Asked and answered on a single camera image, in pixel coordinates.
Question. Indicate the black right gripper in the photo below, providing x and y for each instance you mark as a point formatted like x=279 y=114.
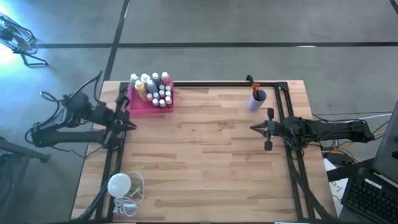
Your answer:
x=271 y=128

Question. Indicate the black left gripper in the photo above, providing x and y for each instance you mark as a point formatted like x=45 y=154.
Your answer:
x=112 y=116

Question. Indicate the black brush with silver ferrule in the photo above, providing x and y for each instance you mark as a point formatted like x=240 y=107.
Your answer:
x=256 y=96

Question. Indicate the short thin black brush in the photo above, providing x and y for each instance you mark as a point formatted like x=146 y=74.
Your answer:
x=254 y=93

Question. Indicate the small red paint bottle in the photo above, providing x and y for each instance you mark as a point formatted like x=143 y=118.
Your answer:
x=155 y=101

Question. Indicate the small rust paint bottle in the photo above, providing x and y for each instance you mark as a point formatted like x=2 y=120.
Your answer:
x=149 y=96

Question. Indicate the large yellow paint bottle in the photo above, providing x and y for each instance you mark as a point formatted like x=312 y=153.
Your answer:
x=140 y=88

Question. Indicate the small ochre paint bottle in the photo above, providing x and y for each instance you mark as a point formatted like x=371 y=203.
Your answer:
x=162 y=102

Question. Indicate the small violet paint bottle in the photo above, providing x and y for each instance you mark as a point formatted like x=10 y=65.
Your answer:
x=156 y=95

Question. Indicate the large purple paint bottle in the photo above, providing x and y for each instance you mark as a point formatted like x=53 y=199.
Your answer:
x=151 y=87

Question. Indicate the small orange-red paint bottle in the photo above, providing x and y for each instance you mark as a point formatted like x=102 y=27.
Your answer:
x=161 y=93

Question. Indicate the small pink paint bottle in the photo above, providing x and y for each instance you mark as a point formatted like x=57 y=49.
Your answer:
x=168 y=100

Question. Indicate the large green paint bottle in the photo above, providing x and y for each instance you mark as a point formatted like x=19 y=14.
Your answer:
x=134 y=77

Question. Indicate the small grey paint bottle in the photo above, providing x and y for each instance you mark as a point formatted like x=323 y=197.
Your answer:
x=161 y=87

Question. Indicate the small mauve paint bottle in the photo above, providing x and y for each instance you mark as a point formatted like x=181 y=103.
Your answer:
x=168 y=88

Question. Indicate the large black paint bottle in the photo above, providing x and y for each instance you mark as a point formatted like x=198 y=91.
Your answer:
x=155 y=77

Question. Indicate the large red paint bottle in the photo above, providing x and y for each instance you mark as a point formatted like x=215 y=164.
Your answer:
x=165 y=78

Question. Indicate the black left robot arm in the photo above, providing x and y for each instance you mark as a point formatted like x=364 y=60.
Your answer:
x=68 y=130

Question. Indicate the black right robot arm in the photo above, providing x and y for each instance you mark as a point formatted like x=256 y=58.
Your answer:
x=326 y=129

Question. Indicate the pink plastic bin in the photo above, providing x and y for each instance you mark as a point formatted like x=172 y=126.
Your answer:
x=138 y=109

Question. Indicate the lavender cup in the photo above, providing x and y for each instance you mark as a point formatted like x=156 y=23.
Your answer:
x=256 y=101

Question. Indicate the white bulb table lamp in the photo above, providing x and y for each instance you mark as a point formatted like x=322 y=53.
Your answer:
x=119 y=185

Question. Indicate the black power box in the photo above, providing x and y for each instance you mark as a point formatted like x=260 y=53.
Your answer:
x=337 y=158

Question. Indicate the white paper sheet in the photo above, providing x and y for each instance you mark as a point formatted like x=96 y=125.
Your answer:
x=337 y=186

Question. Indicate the black desk bar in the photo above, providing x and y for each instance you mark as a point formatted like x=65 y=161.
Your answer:
x=348 y=171

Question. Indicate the black side stand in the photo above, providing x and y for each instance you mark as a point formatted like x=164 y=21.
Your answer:
x=25 y=152

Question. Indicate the black keyboard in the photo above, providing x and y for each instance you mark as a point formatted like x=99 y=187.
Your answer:
x=370 y=199

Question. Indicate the black floor fan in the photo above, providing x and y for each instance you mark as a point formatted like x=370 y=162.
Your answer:
x=18 y=37

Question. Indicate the small black frame bracket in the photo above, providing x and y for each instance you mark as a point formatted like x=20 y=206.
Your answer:
x=249 y=78

